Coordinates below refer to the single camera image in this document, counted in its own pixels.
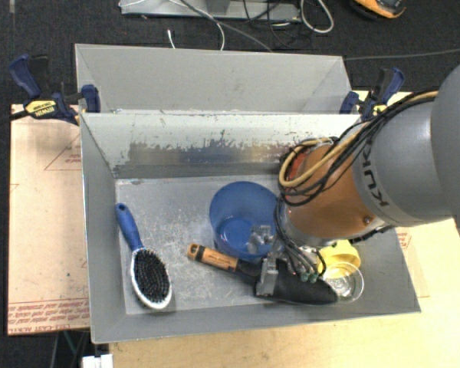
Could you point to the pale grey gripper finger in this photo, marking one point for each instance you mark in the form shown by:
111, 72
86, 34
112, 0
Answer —
259, 238
267, 278

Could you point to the blue bowl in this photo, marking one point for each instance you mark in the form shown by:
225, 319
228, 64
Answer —
237, 209

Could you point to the yellow plastic cup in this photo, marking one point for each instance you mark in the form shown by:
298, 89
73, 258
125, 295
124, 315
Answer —
341, 254

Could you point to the clear glass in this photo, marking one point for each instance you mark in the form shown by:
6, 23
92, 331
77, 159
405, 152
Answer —
349, 284

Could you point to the grey metal bin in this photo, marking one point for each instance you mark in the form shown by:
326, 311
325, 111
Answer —
184, 213

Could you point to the blue and white hairbrush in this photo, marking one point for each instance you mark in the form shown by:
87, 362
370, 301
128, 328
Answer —
150, 278

